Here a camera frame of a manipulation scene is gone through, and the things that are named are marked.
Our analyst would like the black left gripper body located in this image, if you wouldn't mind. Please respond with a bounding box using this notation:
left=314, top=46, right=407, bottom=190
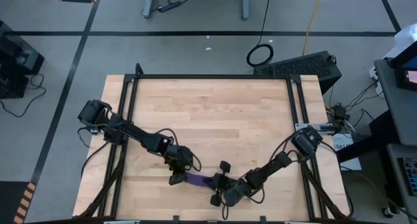
left=165, top=145, right=195, bottom=175

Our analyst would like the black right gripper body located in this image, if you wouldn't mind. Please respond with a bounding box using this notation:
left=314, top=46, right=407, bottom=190
left=216, top=174, right=252, bottom=208

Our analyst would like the purple towel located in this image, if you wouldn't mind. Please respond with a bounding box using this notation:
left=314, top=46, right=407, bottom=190
left=183, top=171, right=218, bottom=189

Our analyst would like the grey metal mounting plate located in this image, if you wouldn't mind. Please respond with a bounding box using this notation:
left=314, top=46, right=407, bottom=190
left=295, top=122, right=336, bottom=134

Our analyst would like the white paper sign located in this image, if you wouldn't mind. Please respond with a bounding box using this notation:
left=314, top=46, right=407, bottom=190
left=331, top=132, right=363, bottom=172

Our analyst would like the black perforated computer tower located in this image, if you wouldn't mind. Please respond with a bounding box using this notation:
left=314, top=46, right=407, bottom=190
left=253, top=50, right=343, bottom=95

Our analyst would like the black power adapter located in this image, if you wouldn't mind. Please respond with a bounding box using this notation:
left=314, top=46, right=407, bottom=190
left=332, top=103, right=349, bottom=121

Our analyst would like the black power strip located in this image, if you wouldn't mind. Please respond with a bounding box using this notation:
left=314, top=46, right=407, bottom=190
left=157, top=1, right=182, bottom=14

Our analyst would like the grey desk leg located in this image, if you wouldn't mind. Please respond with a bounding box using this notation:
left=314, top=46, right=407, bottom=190
left=240, top=0, right=252, bottom=21
left=142, top=0, right=159, bottom=19

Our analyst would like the black desk base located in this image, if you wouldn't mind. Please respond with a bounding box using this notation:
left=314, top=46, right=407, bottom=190
left=335, top=109, right=401, bottom=163

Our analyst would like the grey desk top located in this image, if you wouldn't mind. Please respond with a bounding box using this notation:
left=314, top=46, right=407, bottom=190
left=386, top=143, right=417, bottom=215
left=373, top=59, right=417, bottom=147

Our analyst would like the white power strip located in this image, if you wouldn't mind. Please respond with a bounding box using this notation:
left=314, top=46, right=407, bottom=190
left=368, top=66, right=385, bottom=100

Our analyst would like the black equipment stack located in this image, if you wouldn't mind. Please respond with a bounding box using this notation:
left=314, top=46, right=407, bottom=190
left=0, top=20, right=46, bottom=100

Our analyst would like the black keyboard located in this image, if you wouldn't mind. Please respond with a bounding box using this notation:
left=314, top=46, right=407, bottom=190
left=397, top=157, right=417, bottom=197

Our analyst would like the black monitor with lit screen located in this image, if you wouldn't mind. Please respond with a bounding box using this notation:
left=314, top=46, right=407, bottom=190
left=389, top=40, right=417, bottom=92

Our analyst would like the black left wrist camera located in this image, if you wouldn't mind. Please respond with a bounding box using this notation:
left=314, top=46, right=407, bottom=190
left=174, top=148, right=194, bottom=168

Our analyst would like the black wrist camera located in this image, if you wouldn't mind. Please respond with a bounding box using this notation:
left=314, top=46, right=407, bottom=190
left=227, top=184, right=247, bottom=205
left=174, top=148, right=194, bottom=168

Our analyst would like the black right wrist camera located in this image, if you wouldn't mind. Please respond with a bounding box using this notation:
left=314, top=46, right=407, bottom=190
left=227, top=184, right=247, bottom=205

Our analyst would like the black aluminium table frame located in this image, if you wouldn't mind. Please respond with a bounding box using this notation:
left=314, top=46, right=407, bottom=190
left=78, top=63, right=351, bottom=220

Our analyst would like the black coiled hanging cable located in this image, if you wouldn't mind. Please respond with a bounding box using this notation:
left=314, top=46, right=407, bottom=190
left=246, top=0, right=275, bottom=68

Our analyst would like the thin black floor cable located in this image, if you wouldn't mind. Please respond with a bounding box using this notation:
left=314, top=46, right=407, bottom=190
left=0, top=73, right=47, bottom=118

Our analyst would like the black cable bundle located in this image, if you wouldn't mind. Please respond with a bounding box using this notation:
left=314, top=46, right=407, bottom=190
left=325, top=82, right=385, bottom=130

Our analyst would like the long yellow cable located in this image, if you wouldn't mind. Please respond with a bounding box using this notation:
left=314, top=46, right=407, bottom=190
left=302, top=0, right=326, bottom=57

